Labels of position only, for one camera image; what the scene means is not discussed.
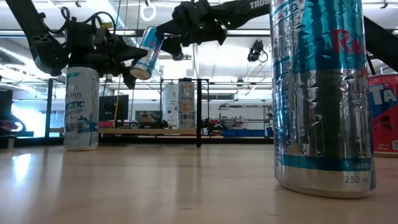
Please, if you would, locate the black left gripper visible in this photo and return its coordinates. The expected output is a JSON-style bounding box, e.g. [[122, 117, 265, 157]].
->
[[65, 12, 149, 90]]

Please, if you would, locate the black aluminium table frame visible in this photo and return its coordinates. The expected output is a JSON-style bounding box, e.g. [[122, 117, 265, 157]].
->
[[14, 136, 274, 147]]

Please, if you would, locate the white Celsius Arctic Vibe can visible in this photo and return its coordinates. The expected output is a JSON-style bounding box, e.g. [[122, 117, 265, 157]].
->
[[63, 65, 100, 152]]

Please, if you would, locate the yellow hanging rope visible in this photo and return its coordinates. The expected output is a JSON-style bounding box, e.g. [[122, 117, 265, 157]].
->
[[112, 0, 129, 129]]

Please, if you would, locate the blue storage bin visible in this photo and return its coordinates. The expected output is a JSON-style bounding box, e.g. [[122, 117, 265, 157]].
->
[[221, 129, 274, 138]]

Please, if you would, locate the grey background shelving rack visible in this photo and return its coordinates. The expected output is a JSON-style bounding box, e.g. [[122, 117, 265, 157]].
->
[[217, 103, 274, 138]]

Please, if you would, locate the black shelf side post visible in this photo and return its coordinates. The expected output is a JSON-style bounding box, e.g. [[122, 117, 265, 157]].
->
[[195, 78, 203, 148], [45, 78, 53, 139]]

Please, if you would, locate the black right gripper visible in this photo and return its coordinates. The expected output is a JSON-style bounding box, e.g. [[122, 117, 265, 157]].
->
[[155, 0, 230, 59]]

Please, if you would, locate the white Celsius Tropical Vibe can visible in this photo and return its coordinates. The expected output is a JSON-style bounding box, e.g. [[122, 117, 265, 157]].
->
[[177, 81, 196, 130]]

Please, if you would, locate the white hanging ring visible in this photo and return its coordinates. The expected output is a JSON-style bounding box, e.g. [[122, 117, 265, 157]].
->
[[139, 2, 157, 22]]

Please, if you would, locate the black overhead light beam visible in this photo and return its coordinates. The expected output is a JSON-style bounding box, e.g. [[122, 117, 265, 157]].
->
[[0, 28, 398, 39]]

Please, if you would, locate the black monitor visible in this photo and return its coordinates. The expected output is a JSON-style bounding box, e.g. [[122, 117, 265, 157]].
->
[[98, 95, 129, 123]]

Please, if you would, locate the light wooden shelf board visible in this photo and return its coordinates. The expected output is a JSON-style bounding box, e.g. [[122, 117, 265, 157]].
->
[[49, 126, 198, 136]]

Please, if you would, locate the black loop-shaped object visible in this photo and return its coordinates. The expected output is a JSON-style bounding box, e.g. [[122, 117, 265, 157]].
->
[[0, 114, 35, 138]]

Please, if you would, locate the blue silver Red Bull can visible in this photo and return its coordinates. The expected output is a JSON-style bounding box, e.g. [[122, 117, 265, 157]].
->
[[269, 0, 377, 199], [129, 26, 165, 81]]

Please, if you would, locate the white cylindrical tank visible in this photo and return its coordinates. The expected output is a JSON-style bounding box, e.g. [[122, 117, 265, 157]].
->
[[162, 83, 180, 126]]

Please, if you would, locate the red Fanta can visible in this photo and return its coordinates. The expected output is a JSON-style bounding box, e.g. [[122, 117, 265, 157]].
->
[[368, 74, 398, 159]]

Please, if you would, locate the dark box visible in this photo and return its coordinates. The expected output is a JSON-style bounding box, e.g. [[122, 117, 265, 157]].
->
[[0, 90, 14, 116]]

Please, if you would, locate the black background equipment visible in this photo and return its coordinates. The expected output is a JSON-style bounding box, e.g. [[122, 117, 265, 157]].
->
[[200, 116, 231, 136]]

